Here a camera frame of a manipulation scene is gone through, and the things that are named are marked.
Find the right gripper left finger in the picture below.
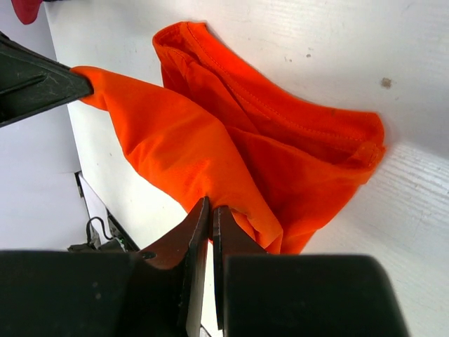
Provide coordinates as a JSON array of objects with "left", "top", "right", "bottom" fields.
[{"left": 141, "top": 197, "right": 210, "bottom": 336}]

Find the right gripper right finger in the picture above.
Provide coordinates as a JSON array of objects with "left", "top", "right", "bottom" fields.
[{"left": 212, "top": 206, "right": 267, "bottom": 330}]

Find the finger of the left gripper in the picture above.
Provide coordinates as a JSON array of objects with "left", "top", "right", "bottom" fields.
[{"left": 0, "top": 34, "right": 93, "bottom": 127}]

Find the orange t shirt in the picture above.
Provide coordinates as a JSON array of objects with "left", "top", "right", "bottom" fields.
[{"left": 74, "top": 22, "right": 386, "bottom": 254}]

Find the folded red t shirt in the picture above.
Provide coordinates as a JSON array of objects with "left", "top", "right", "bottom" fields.
[{"left": 11, "top": 0, "right": 43, "bottom": 25}]

